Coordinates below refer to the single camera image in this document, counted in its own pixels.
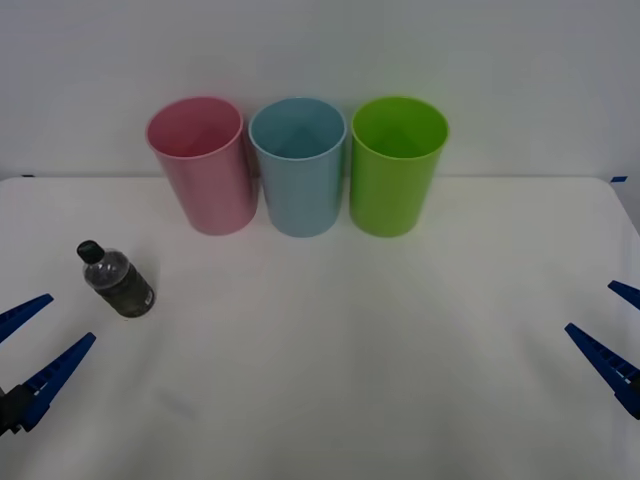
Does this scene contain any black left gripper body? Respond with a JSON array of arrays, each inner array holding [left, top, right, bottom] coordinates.
[[0, 383, 26, 439]]

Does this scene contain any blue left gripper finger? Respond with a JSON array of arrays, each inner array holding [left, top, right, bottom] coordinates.
[[18, 332, 97, 434], [0, 293, 55, 344]]

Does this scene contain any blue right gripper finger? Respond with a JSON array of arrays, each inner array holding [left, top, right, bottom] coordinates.
[[564, 322, 640, 421], [607, 280, 640, 312]]

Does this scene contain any dark plastic bottle black cap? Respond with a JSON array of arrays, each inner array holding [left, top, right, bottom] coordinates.
[[76, 239, 157, 319]]

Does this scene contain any pink plastic bin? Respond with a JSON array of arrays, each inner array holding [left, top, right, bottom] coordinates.
[[145, 96, 260, 237]]

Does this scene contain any green plastic bin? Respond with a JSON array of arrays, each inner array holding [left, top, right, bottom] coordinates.
[[349, 94, 451, 238]]

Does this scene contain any pale blue plastic bin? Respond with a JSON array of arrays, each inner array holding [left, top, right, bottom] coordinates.
[[248, 96, 348, 238]]

